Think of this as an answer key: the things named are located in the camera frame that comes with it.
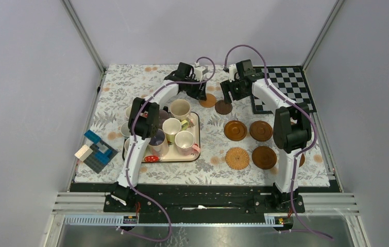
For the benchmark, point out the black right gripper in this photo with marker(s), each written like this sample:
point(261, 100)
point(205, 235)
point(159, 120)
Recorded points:
point(226, 86)

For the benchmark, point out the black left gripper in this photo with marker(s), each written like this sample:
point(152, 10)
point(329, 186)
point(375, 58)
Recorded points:
point(199, 93)

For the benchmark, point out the light bamboo coaster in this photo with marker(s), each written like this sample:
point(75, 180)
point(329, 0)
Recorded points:
point(209, 102)

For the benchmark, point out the dark walnut coaster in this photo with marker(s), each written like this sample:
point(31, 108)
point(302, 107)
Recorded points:
point(223, 108)

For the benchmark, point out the black white chessboard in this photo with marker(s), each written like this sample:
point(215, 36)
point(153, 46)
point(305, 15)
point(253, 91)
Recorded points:
point(291, 81)

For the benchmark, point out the woven rattan coaster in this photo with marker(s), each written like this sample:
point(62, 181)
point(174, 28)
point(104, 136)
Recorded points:
point(237, 158)

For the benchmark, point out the brown ridged wooden coaster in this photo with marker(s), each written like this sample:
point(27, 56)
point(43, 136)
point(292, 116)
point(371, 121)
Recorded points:
point(264, 157)

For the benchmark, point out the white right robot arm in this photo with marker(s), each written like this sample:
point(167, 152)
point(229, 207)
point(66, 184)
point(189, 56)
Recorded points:
point(292, 128)

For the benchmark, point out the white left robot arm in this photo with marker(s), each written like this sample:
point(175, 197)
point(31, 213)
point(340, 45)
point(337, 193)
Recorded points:
point(144, 119)

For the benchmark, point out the large cream cup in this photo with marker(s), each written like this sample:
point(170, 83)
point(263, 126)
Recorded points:
point(181, 109)

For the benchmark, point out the white cup pink front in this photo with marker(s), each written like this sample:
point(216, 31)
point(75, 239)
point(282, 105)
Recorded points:
point(185, 143)

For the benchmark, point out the lilac cup centre front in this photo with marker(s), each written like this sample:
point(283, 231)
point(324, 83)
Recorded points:
point(158, 144)

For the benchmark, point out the white cup green body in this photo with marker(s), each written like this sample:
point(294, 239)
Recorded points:
point(126, 148)

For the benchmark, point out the floral tablecloth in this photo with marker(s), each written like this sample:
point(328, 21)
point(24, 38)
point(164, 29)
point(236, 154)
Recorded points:
point(125, 82)

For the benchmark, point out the blue block puzzle box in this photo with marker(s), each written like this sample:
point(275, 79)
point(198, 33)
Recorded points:
point(101, 152)

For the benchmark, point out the wooden block pieces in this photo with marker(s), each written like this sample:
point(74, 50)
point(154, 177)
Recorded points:
point(83, 153)

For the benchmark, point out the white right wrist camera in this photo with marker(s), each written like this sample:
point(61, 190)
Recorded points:
point(233, 73)

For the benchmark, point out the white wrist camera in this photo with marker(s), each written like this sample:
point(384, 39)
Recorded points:
point(233, 73)
point(200, 72)

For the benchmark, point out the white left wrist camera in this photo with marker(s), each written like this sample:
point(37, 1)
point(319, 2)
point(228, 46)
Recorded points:
point(200, 72)

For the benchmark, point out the purple cup dark handle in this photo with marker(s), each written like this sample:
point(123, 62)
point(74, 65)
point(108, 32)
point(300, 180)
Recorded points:
point(163, 116)

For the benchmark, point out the white cup yellow handle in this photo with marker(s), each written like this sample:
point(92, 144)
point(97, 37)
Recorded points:
point(173, 126)

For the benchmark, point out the white cup pink handle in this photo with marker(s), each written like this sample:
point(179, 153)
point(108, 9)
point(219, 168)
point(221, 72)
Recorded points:
point(128, 112)

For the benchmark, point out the white cup blue handle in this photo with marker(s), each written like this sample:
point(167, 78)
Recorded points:
point(125, 129)

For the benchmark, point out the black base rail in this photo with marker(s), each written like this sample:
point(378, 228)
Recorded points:
point(201, 204)

